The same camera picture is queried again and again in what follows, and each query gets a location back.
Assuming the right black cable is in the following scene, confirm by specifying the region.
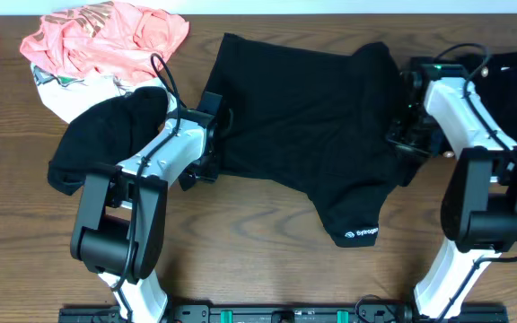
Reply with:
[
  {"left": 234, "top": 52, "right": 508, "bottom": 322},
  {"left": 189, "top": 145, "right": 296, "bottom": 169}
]
[{"left": 433, "top": 42, "right": 517, "bottom": 322}]

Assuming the black t-shirt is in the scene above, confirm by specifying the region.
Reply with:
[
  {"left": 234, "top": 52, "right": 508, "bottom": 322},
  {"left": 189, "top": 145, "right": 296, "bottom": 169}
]
[{"left": 206, "top": 33, "right": 416, "bottom": 248}]

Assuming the white printed shirt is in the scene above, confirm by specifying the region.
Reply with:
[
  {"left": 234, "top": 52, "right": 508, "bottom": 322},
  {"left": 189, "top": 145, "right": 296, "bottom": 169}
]
[{"left": 31, "top": 64, "right": 181, "bottom": 131}]

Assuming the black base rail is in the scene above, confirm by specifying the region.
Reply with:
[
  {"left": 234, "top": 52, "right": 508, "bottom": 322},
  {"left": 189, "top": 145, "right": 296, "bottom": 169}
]
[{"left": 58, "top": 301, "right": 510, "bottom": 323}]

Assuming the left black cable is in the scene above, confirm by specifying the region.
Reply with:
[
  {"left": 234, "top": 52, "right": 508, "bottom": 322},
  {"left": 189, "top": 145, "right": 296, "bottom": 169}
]
[{"left": 110, "top": 52, "right": 188, "bottom": 323}]

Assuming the black cardigan with gold buttons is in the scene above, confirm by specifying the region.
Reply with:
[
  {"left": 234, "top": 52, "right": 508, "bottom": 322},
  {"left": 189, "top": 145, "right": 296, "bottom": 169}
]
[{"left": 437, "top": 50, "right": 517, "bottom": 160}]

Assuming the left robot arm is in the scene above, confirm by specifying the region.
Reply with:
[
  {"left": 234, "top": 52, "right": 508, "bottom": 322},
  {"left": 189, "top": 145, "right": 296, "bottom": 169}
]
[{"left": 70, "top": 92, "right": 223, "bottom": 322}]

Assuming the black cable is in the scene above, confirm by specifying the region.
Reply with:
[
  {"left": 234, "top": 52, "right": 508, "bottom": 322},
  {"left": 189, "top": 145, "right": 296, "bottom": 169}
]
[
  {"left": 110, "top": 52, "right": 188, "bottom": 323},
  {"left": 433, "top": 42, "right": 517, "bottom": 322}
]

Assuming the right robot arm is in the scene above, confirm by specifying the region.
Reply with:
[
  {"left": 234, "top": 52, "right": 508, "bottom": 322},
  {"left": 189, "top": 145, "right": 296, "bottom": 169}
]
[{"left": 387, "top": 60, "right": 517, "bottom": 322}]

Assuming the black garment under pile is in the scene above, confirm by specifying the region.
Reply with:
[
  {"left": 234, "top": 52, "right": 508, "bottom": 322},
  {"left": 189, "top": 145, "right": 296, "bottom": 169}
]
[{"left": 48, "top": 86, "right": 169, "bottom": 196}]

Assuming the pink crumpled shirt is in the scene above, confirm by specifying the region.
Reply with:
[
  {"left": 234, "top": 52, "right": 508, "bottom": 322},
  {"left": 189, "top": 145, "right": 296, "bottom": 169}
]
[{"left": 20, "top": 1, "right": 190, "bottom": 84}]

